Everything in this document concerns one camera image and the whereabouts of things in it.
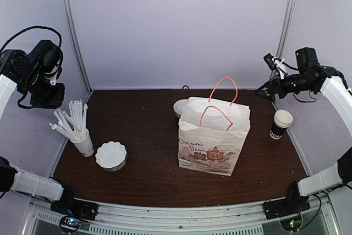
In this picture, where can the white paper takeout bag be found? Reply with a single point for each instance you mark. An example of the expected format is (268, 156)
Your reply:
(212, 134)

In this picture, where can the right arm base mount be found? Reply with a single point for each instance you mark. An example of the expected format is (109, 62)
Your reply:
(284, 207)

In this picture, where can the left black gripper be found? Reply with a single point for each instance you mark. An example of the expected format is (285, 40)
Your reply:
(54, 102)

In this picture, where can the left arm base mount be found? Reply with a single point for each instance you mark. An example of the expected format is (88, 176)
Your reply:
(78, 209)

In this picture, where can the right aluminium frame post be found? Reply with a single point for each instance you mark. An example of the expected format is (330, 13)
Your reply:
(288, 16)

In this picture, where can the left aluminium frame post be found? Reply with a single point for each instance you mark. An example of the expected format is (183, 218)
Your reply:
(75, 45)

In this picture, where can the bundle of wrapped straws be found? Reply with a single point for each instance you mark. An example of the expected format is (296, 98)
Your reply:
(72, 124)

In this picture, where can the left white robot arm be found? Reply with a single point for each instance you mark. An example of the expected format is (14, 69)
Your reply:
(34, 74)

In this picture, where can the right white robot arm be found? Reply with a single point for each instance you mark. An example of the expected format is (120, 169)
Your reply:
(313, 77)

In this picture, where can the white cup holding straws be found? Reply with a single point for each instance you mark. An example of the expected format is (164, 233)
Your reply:
(85, 146)

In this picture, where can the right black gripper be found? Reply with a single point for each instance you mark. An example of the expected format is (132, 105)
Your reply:
(272, 87)

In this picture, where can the aluminium frame post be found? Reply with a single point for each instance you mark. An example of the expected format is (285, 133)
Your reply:
(288, 16)
(75, 45)

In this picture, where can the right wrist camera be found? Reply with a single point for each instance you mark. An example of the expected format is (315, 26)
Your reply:
(276, 64)

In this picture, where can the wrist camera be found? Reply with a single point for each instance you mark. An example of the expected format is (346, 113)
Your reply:
(53, 75)
(276, 64)

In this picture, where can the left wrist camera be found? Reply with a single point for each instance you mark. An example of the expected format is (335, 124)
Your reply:
(53, 75)

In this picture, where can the aluminium front rail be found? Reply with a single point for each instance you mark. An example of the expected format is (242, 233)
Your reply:
(247, 218)

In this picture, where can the white fluted dish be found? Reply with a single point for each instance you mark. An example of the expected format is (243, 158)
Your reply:
(111, 156)

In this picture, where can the white ceramic bowl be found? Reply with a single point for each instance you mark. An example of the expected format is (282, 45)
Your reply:
(178, 107)

